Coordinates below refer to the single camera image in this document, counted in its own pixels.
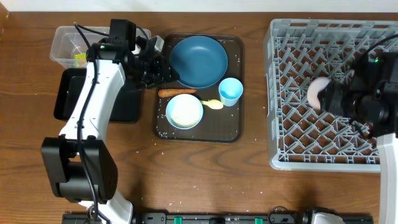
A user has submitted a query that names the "pink cup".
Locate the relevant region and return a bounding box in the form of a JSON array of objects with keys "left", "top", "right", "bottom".
[{"left": 307, "top": 77, "right": 331, "bottom": 110}]

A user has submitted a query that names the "green yellow snack wrapper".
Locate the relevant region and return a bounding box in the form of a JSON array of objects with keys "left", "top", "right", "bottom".
[{"left": 74, "top": 53, "right": 86, "bottom": 62}]

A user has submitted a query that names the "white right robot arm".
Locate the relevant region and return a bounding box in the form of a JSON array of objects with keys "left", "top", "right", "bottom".
[{"left": 318, "top": 52, "right": 397, "bottom": 224}]

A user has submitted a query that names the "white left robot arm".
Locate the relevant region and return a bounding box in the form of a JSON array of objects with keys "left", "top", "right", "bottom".
[{"left": 41, "top": 19, "right": 179, "bottom": 223}]

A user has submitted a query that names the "grey dishwasher rack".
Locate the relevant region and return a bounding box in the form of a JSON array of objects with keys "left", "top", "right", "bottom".
[{"left": 264, "top": 19, "right": 397, "bottom": 172}]

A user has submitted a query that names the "orange carrot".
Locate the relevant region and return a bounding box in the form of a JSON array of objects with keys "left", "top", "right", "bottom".
[{"left": 158, "top": 88, "right": 197, "bottom": 98}]

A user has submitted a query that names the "dark blue plate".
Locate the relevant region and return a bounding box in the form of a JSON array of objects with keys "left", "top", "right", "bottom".
[{"left": 169, "top": 35, "right": 228, "bottom": 89}]

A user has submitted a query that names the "light blue rice bowl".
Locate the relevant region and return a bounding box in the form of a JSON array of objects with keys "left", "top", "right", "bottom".
[{"left": 165, "top": 94, "right": 203, "bottom": 129}]

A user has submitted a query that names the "yellow spoon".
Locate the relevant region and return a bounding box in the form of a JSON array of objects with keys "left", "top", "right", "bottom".
[{"left": 200, "top": 100, "right": 224, "bottom": 110}]

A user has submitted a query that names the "light blue cup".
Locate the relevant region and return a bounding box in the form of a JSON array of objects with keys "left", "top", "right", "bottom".
[{"left": 218, "top": 78, "right": 244, "bottom": 106}]

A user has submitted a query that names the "dark brown serving tray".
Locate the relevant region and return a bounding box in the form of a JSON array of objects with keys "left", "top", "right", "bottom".
[{"left": 154, "top": 34, "right": 244, "bottom": 142}]

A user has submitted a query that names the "black rectangular bin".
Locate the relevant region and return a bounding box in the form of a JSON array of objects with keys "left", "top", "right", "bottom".
[{"left": 53, "top": 68, "right": 142, "bottom": 123}]

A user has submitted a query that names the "clear plastic bin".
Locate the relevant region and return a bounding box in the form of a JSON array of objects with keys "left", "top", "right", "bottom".
[{"left": 50, "top": 19, "right": 150, "bottom": 68}]

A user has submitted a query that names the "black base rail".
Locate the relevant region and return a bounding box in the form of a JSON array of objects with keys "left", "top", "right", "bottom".
[{"left": 62, "top": 207, "right": 374, "bottom": 224}]

